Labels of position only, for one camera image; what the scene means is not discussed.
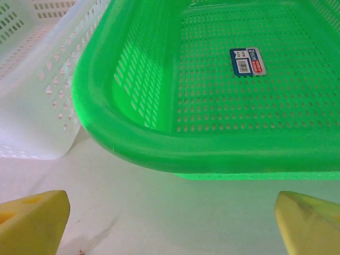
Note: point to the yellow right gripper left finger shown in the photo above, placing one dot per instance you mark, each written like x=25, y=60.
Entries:
x=32, y=225

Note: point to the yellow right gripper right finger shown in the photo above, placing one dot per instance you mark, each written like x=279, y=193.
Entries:
x=310, y=228

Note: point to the white perforated plastic basket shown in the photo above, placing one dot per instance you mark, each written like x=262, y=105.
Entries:
x=32, y=106

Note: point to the green basket with barcode sticker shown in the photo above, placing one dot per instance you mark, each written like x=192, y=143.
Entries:
x=132, y=148

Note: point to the blue red barcode sticker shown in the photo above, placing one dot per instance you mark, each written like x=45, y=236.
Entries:
x=247, y=62

